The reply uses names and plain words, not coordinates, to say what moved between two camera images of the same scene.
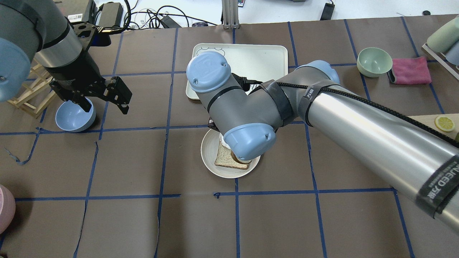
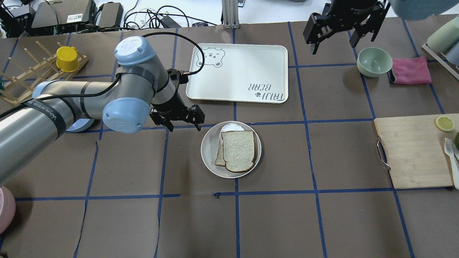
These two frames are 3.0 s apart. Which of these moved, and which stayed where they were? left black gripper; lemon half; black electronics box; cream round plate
Moved: left black gripper
Stayed: lemon half; black electronics box; cream round plate
